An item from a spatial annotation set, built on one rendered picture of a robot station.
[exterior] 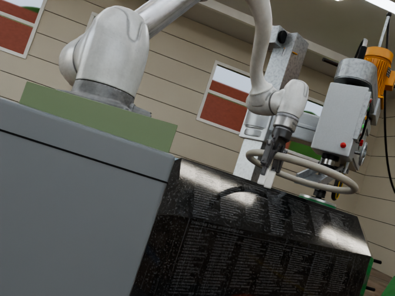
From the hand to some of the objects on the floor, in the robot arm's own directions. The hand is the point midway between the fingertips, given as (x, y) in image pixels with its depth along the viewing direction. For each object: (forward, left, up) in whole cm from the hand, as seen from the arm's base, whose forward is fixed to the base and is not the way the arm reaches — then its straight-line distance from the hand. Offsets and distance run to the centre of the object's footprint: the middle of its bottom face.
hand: (266, 178), depth 137 cm
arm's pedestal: (-42, +62, -82) cm, 111 cm away
